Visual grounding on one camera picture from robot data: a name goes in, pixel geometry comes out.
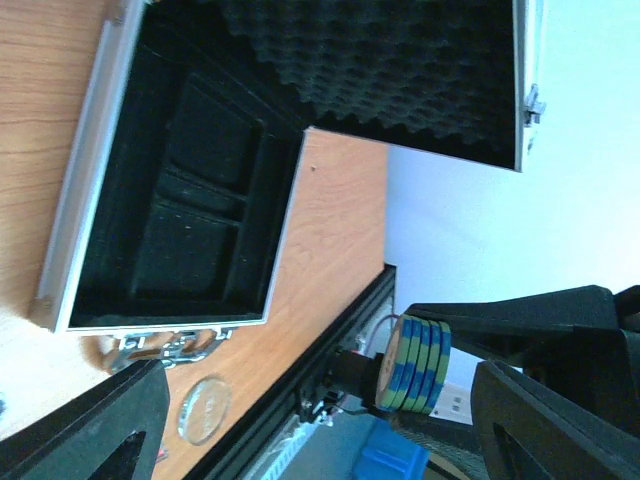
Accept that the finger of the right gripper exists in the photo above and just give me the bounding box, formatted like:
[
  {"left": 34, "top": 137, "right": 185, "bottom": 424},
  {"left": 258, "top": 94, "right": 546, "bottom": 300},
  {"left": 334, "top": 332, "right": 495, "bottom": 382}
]
[{"left": 387, "top": 414, "right": 480, "bottom": 479}]

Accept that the blue plastic bin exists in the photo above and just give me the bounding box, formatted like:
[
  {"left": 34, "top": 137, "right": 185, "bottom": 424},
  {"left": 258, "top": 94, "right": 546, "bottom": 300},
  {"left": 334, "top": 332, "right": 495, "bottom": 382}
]
[{"left": 352, "top": 419, "right": 429, "bottom": 480}]

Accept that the white slotted cable duct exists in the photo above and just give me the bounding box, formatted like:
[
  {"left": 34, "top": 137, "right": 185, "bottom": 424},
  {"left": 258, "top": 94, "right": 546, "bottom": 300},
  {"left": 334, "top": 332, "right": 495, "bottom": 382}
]
[{"left": 244, "top": 415, "right": 318, "bottom": 480}]

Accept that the aluminium poker case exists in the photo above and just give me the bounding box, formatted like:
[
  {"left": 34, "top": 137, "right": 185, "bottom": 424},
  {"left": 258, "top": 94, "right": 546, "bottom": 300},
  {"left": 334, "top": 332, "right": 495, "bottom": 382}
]
[{"left": 30, "top": 1, "right": 547, "bottom": 372}]

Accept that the clear round dealer button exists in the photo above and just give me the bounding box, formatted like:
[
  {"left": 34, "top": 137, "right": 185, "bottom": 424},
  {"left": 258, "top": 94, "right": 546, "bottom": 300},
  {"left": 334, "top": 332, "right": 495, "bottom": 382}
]
[{"left": 178, "top": 375, "right": 232, "bottom": 446}]

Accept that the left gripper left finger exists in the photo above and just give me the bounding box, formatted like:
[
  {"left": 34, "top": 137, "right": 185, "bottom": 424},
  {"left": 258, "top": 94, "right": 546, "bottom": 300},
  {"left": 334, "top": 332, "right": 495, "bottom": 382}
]
[{"left": 1, "top": 360, "right": 170, "bottom": 479}]

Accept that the black aluminium frame rail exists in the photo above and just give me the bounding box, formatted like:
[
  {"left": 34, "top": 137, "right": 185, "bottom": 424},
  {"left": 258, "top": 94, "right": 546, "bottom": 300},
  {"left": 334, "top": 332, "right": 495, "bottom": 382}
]
[{"left": 185, "top": 265, "right": 396, "bottom": 479}]

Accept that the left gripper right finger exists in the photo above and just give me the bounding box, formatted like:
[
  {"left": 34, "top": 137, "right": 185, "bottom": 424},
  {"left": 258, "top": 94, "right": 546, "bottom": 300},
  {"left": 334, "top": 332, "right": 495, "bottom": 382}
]
[{"left": 472, "top": 361, "right": 639, "bottom": 479}]

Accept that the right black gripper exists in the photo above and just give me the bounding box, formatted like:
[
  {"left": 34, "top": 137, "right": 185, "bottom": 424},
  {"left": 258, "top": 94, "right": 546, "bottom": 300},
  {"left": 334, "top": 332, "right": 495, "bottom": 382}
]
[{"left": 405, "top": 285, "right": 639, "bottom": 437}]

